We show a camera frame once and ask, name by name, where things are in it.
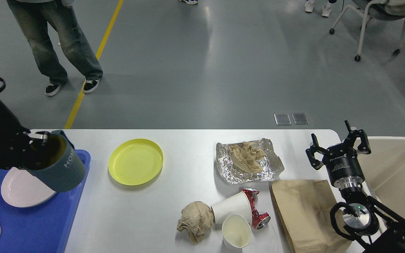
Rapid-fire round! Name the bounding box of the person in baggy jeans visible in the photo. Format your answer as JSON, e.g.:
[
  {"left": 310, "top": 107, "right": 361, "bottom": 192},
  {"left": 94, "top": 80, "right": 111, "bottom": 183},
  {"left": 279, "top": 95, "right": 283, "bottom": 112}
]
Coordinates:
[{"left": 0, "top": 0, "right": 104, "bottom": 97}]

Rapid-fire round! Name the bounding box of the white plastic bin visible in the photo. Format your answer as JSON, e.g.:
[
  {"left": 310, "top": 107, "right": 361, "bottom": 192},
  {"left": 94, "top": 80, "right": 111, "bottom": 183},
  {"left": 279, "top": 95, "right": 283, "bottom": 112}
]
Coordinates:
[{"left": 342, "top": 136, "right": 405, "bottom": 243}]

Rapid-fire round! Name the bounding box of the pink plate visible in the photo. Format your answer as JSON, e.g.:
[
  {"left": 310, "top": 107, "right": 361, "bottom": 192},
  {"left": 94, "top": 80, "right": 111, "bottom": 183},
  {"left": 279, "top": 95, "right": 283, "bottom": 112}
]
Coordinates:
[{"left": 1, "top": 168, "right": 57, "bottom": 208}]

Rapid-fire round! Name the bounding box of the crushed red can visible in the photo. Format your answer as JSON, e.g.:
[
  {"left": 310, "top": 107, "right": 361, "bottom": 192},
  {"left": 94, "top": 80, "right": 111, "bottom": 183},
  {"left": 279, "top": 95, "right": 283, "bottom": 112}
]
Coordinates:
[{"left": 241, "top": 187, "right": 271, "bottom": 229}]

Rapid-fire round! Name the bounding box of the floor outlet plate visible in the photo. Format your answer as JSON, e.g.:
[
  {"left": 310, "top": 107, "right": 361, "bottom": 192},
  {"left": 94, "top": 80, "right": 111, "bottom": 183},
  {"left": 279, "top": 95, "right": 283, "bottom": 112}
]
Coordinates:
[
  {"left": 291, "top": 113, "right": 310, "bottom": 125},
  {"left": 274, "top": 113, "right": 292, "bottom": 125}
]

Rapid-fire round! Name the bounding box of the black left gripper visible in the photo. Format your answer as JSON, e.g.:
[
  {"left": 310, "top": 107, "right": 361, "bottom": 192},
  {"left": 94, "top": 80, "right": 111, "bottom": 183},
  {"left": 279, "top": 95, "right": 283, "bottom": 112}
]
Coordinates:
[{"left": 0, "top": 100, "right": 51, "bottom": 169}]

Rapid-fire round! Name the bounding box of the aluminium foil sheet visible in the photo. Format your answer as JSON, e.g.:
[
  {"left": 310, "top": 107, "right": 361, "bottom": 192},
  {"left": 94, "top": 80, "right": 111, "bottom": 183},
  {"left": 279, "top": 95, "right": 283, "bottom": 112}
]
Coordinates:
[{"left": 216, "top": 138, "right": 284, "bottom": 184}]

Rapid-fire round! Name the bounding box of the right floor outlet plate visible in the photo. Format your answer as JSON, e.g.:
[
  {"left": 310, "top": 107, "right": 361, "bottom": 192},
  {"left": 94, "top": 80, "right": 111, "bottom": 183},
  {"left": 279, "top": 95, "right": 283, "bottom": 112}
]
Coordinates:
[{"left": 291, "top": 113, "right": 310, "bottom": 125}]

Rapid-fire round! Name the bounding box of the white sneakers person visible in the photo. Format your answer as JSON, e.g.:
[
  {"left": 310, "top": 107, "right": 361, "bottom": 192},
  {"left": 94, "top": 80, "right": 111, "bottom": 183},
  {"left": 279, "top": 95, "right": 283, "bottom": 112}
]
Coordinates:
[{"left": 304, "top": 0, "right": 336, "bottom": 18}]

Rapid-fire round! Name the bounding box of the dark green mug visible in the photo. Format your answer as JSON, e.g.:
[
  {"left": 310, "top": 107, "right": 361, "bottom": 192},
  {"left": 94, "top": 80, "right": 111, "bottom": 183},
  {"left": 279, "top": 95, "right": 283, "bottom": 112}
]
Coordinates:
[{"left": 22, "top": 130, "right": 85, "bottom": 192}]

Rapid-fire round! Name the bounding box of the left floor outlet plate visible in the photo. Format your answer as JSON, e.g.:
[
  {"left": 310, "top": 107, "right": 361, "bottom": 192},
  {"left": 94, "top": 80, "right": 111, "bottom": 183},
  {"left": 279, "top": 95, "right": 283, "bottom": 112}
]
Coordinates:
[{"left": 274, "top": 113, "right": 292, "bottom": 125}]

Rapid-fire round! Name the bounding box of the crumpled brown paper ball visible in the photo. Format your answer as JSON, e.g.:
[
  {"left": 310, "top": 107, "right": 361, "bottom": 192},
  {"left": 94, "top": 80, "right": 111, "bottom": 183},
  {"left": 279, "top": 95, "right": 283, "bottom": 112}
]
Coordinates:
[{"left": 176, "top": 201, "right": 215, "bottom": 245}]

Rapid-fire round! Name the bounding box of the blue plastic tray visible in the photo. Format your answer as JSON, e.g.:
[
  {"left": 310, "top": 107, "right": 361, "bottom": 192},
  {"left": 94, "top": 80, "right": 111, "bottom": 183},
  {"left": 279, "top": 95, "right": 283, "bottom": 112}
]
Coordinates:
[{"left": 0, "top": 169, "right": 86, "bottom": 253}]

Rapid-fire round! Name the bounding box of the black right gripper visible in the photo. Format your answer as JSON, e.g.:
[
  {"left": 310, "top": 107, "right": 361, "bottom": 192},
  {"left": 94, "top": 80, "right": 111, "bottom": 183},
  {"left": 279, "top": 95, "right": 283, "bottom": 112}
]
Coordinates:
[{"left": 306, "top": 120, "right": 372, "bottom": 188}]

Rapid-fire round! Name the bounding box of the lying white paper cup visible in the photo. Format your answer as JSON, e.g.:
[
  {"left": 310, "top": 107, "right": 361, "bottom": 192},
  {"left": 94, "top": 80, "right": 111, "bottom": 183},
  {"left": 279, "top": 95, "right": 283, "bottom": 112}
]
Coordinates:
[{"left": 211, "top": 191, "right": 252, "bottom": 225}]

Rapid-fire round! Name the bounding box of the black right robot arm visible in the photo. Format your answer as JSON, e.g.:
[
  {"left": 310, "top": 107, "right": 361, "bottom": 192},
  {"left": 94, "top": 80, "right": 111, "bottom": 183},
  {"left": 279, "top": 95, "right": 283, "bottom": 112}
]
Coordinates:
[{"left": 306, "top": 121, "right": 405, "bottom": 253}]

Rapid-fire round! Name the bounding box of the yellow plate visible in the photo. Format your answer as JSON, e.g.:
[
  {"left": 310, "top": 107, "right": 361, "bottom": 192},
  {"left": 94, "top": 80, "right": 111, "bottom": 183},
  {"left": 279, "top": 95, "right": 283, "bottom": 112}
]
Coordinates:
[{"left": 108, "top": 139, "right": 164, "bottom": 186}]

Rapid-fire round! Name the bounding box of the brown paper bag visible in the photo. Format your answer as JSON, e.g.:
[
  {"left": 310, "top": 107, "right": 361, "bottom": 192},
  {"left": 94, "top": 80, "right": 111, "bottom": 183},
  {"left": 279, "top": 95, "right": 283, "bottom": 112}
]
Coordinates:
[{"left": 271, "top": 180, "right": 352, "bottom": 253}]

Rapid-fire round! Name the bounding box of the upright white paper cup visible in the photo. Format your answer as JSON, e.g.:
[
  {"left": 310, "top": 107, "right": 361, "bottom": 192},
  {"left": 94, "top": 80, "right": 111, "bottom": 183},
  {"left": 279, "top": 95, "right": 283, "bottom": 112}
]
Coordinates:
[{"left": 221, "top": 214, "right": 252, "bottom": 251}]

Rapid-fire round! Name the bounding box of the person in black trousers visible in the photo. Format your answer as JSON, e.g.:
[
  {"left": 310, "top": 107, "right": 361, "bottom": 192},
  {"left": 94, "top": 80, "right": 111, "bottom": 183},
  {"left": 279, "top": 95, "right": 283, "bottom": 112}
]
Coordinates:
[{"left": 179, "top": 0, "right": 198, "bottom": 5}]

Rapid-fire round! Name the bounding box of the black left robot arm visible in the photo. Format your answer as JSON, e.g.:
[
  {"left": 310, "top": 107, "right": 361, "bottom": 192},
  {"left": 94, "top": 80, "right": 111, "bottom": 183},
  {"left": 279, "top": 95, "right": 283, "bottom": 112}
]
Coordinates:
[{"left": 0, "top": 77, "right": 50, "bottom": 170}]

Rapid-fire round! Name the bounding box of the office chair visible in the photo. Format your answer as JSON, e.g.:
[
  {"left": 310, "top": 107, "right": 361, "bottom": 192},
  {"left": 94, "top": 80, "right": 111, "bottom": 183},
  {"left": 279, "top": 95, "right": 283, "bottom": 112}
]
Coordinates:
[{"left": 328, "top": 0, "right": 405, "bottom": 62}]

